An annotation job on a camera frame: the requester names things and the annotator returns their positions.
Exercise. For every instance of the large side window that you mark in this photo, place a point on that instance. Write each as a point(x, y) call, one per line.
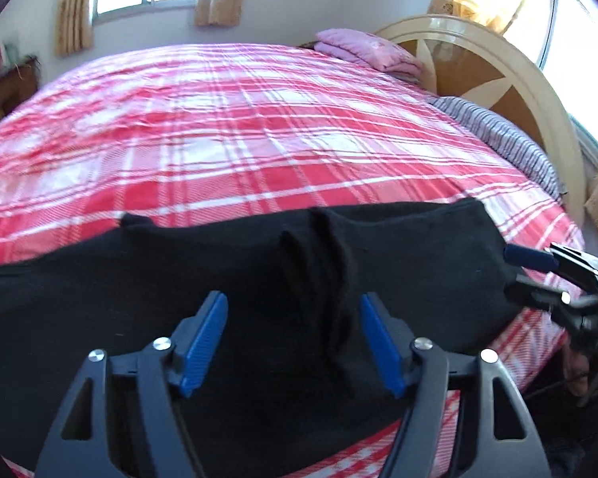
point(583, 74)

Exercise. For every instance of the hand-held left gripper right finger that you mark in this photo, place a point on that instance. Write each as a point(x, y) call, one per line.
point(381, 343)

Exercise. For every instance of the bed with red plaid cover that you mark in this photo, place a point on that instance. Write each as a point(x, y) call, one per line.
point(229, 124)

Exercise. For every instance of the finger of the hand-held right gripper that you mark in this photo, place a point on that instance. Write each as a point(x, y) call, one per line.
point(528, 257)
point(528, 295)

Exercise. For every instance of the brown wooden desk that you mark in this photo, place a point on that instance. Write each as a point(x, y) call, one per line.
point(10, 94)

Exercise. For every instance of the striped grey pillow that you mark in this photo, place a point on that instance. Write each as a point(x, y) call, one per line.
point(503, 134)

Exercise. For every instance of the black pants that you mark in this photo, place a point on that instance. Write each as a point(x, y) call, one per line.
point(129, 284)

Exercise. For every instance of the cream and wood headboard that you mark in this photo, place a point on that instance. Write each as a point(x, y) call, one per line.
point(483, 79)

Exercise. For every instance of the folded pink blanket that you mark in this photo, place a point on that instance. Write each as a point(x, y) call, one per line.
point(364, 47)

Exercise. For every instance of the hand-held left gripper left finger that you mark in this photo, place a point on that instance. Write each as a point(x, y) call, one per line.
point(204, 343)

